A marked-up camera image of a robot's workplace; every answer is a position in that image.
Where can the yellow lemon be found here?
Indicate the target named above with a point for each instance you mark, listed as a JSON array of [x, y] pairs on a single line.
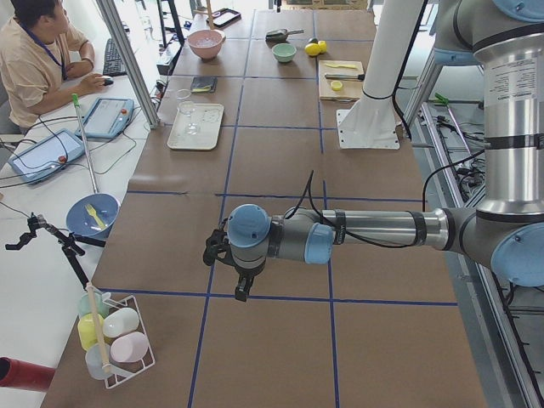
[[312, 49], [322, 46]]

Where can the blue teach pendant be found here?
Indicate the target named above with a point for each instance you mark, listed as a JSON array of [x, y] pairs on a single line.
[[106, 118], [46, 157]]

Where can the red cylinder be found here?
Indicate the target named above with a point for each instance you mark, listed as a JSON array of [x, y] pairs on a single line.
[[24, 375]]

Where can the pink bowl with ice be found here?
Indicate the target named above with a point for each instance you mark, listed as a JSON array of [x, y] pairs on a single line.
[[206, 44]]

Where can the seated person beige shirt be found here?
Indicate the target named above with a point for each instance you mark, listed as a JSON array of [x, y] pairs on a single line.
[[44, 61]]

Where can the cream bear tray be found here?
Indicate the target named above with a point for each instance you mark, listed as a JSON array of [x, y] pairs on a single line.
[[208, 117]]

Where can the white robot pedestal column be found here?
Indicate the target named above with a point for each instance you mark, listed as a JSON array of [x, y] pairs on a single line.
[[371, 122]]

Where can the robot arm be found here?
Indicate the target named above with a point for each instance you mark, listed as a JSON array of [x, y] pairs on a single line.
[[504, 232]]

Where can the wooden cutting board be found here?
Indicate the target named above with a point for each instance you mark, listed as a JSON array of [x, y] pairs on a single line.
[[352, 90]]

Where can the black keyboard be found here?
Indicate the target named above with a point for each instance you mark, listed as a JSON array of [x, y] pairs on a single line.
[[113, 65]]

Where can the white wire cup rack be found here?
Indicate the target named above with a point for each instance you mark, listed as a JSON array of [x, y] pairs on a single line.
[[121, 372]]

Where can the blue teach pendant far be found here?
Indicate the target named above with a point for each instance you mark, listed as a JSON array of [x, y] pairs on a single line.
[[106, 118]]

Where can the black camera tripod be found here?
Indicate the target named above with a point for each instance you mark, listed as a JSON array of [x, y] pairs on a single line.
[[68, 243]]

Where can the half lemon slice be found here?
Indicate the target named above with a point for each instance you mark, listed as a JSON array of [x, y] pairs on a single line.
[[336, 85]]

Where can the clear wine glass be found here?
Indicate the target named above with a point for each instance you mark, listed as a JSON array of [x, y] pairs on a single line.
[[186, 107]]

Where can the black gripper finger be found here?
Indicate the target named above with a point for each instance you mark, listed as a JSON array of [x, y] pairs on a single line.
[[243, 288]]

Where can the green bowl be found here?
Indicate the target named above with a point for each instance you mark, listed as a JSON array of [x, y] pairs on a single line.
[[284, 52]]

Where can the aluminium frame post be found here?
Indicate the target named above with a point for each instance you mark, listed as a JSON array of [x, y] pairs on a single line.
[[113, 22]]

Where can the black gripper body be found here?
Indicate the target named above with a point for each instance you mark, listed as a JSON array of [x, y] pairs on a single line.
[[246, 274]]

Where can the white plastic cup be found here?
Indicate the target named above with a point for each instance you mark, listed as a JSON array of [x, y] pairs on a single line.
[[121, 322]]

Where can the blue bowl with fork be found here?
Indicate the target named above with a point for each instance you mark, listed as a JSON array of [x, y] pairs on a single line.
[[93, 216]]

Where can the metal muddler black tip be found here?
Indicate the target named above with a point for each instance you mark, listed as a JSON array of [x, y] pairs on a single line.
[[345, 77]]

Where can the grey folded cloth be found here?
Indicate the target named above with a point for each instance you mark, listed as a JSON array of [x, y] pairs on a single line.
[[203, 84]]

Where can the yellow plastic knife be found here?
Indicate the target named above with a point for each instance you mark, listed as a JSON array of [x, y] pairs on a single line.
[[344, 66]]

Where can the yellow plastic cup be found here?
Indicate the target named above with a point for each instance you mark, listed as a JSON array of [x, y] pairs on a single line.
[[86, 331]]

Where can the metal rod green handle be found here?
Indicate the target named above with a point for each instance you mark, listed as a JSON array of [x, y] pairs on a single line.
[[79, 116]]

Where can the blue teach pendant near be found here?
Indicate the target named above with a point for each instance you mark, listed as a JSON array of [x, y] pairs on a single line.
[[46, 157]]

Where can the green plastic cup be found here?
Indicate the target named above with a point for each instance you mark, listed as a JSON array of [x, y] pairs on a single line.
[[84, 305]]

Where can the clear plastic cup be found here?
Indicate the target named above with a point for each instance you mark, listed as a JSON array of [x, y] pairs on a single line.
[[94, 363]]

